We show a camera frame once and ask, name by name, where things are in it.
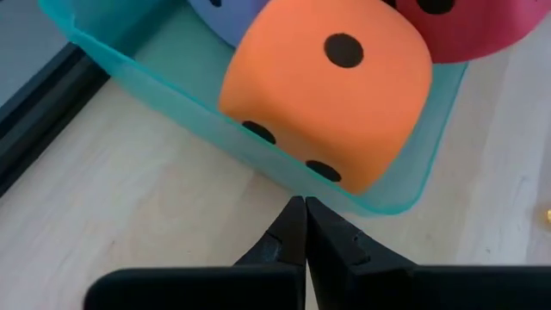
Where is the black aluminium station frame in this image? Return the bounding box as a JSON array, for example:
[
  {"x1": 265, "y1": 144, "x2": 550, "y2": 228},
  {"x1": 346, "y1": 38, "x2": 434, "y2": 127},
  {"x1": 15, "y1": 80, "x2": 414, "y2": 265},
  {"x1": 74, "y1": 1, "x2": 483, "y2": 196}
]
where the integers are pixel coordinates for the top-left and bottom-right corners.
[{"x1": 0, "y1": 40, "x2": 111, "y2": 197}]

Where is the orange foam die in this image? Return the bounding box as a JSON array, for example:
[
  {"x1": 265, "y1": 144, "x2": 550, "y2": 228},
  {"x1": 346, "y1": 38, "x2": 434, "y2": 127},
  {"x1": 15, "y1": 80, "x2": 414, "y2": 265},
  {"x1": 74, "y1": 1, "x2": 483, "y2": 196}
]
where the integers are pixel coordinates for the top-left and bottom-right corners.
[{"x1": 217, "y1": 0, "x2": 434, "y2": 197}]

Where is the red foam die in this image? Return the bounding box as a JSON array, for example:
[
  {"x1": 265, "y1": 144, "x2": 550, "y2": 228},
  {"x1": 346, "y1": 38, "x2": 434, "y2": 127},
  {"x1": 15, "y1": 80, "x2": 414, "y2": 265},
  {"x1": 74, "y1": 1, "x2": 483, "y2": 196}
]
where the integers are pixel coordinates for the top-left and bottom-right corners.
[{"x1": 382, "y1": 0, "x2": 551, "y2": 65}]

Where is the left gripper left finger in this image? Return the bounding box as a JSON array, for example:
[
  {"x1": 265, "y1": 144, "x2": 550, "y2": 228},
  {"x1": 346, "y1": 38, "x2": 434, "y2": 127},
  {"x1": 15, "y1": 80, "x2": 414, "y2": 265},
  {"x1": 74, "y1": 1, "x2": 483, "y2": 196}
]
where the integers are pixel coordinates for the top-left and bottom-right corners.
[{"x1": 84, "y1": 195, "x2": 307, "y2": 310}]

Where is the teal translucent plastic bin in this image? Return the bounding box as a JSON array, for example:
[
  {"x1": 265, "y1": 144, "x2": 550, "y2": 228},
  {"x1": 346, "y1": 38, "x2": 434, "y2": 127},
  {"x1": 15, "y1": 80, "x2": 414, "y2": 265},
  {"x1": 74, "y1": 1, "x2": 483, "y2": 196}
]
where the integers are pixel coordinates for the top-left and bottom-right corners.
[{"x1": 37, "y1": 0, "x2": 470, "y2": 217}]

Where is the purple foam die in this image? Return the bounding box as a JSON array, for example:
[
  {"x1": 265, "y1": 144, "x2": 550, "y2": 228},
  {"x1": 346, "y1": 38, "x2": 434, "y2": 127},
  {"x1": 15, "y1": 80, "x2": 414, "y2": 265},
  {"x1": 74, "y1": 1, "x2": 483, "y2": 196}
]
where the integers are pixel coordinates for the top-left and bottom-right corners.
[{"x1": 187, "y1": 0, "x2": 272, "y2": 48}]

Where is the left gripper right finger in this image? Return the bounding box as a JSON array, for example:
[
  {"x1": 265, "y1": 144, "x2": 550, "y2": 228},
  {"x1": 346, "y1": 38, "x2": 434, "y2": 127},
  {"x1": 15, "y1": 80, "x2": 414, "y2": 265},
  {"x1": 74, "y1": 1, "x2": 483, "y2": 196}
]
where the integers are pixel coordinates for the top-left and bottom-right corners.
[{"x1": 305, "y1": 196, "x2": 551, "y2": 310}]

